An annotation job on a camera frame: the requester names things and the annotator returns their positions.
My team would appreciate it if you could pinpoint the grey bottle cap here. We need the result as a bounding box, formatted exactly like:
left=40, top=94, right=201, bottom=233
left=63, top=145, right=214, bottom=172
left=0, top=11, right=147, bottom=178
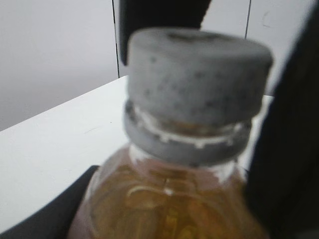
left=128, top=28, right=273, bottom=125

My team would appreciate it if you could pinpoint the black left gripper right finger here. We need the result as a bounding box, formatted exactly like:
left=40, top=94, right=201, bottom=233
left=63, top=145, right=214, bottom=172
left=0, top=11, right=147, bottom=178
left=244, top=169, right=258, bottom=209

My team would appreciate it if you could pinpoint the peach oolong tea bottle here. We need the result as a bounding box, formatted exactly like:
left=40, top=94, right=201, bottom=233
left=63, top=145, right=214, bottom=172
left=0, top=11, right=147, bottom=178
left=66, top=102, right=271, bottom=239

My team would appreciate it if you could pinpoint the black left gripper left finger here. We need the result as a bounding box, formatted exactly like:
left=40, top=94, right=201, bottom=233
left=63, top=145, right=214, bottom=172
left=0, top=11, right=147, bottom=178
left=0, top=165, right=99, bottom=239

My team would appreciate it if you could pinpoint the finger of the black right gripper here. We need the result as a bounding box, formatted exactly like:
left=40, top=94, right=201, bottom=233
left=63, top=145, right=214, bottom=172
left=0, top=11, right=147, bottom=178
left=248, top=3, right=319, bottom=239
left=119, top=0, right=211, bottom=66

